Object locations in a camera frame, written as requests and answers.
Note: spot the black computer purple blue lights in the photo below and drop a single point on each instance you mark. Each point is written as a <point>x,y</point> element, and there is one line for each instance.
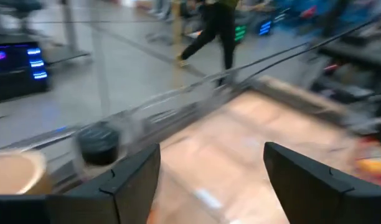
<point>13,81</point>

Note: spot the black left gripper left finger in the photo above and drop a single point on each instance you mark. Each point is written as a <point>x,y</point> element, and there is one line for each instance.
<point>69,208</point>

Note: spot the orange ramen noodle packet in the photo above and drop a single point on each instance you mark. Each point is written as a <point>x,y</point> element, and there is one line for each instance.
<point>374,165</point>

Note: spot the jar with tan lid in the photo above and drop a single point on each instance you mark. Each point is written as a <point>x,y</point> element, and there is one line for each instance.
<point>16,174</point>

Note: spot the person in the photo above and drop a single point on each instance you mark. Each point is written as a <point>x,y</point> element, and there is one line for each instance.
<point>215,21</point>

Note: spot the computer with green lights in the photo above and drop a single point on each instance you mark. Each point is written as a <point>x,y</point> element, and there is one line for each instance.
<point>240,32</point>

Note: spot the computer with blue lights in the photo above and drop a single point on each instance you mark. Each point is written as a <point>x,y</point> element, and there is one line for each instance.
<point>265,28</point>

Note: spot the clear plastic bin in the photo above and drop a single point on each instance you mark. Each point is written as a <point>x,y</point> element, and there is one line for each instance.
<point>209,155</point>

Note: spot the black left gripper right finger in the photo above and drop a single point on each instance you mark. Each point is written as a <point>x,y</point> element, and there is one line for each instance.
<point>318,199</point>

